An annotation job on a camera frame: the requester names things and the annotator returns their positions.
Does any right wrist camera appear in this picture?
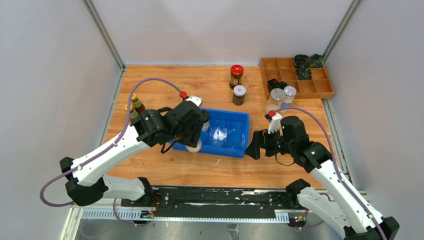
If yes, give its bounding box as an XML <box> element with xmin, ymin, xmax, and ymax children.
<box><xmin>265</xmin><ymin>112</ymin><xmax>283</xmax><ymax>134</ymax></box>

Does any blue plastic divided bin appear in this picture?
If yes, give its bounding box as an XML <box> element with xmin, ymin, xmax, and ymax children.
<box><xmin>170</xmin><ymin>108</ymin><xmax>250</xmax><ymax>159</ymax></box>

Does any small silver lid jar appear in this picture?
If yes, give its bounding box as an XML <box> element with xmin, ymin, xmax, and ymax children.
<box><xmin>283</xmin><ymin>85</ymin><xmax>297</xmax><ymax>104</ymax></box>

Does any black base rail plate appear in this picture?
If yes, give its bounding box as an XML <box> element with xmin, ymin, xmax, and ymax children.
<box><xmin>119</xmin><ymin>186</ymin><xmax>306</xmax><ymax>221</ymax></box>

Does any green patterned rolled cloth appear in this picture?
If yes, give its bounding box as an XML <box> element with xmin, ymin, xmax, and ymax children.
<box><xmin>295</xmin><ymin>65</ymin><xmax>312</xmax><ymax>80</ymax></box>

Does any silver lid clear jar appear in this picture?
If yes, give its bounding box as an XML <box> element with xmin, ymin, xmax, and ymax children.
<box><xmin>265</xmin><ymin>88</ymin><xmax>287</xmax><ymax>113</ymax></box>

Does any black rolled item in tray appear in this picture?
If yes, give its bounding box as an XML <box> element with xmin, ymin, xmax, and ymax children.
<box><xmin>293</xmin><ymin>54</ymin><xmax>312</xmax><ymax>69</ymax></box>

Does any black cap spice shaker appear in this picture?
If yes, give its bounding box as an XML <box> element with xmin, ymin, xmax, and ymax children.
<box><xmin>201</xmin><ymin>109</ymin><xmax>210</xmax><ymax>132</ymax></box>
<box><xmin>185</xmin><ymin>139</ymin><xmax>202</xmax><ymax>153</ymax></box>

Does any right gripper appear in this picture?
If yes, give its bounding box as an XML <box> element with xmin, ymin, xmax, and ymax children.
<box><xmin>244</xmin><ymin>124</ymin><xmax>295</xmax><ymax>160</ymax></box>

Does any dark green rolled cloth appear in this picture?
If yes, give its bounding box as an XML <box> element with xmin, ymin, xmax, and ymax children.
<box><xmin>309</xmin><ymin>53</ymin><xmax>324</xmax><ymax>68</ymax></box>

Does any red lid sauce jar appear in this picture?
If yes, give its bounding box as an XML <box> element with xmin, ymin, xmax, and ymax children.
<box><xmin>229</xmin><ymin>64</ymin><xmax>244</xmax><ymax>89</ymax></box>

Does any white lid sauce jar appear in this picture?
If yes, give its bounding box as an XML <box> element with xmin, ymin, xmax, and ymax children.
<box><xmin>232</xmin><ymin>85</ymin><xmax>247</xmax><ymax>106</ymax></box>

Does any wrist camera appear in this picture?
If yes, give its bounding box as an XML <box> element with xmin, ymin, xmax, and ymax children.
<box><xmin>185</xmin><ymin>95</ymin><xmax>203</xmax><ymax>108</ymax></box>
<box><xmin>265</xmin><ymin>112</ymin><xmax>283</xmax><ymax>134</ymax></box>

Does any wooden divided tray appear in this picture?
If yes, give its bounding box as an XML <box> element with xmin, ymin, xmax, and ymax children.
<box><xmin>259</xmin><ymin>57</ymin><xmax>335</xmax><ymax>99</ymax></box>

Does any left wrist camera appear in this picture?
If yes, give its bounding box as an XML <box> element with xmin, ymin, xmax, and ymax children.
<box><xmin>185</xmin><ymin>95</ymin><xmax>203</xmax><ymax>108</ymax></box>

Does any sauce bottle yellow cap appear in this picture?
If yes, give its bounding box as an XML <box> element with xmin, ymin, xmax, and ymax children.
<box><xmin>124</xmin><ymin>103</ymin><xmax>139</xmax><ymax>122</ymax></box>
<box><xmin>131</xmin><ymin>93</ymin><xmax>146</xmax><ymax>115</ymax></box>

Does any black clip bundle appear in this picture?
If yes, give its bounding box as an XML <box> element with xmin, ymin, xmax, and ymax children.
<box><xmin>267</xmin><ymin>78</ymin><xmax>288</xmax><ymax>93</ymax></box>

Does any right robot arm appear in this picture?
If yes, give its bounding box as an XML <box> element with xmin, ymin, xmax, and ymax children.
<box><xmin>244</xmin><ymin>115</ymin><xmax>400</xmax><ymax>240</ymax></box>

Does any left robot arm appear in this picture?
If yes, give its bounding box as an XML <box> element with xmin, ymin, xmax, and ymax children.
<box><xmin>60</xmin><ymin>95</ymin><xmax>206</xmax><ymax>207</ymax></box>

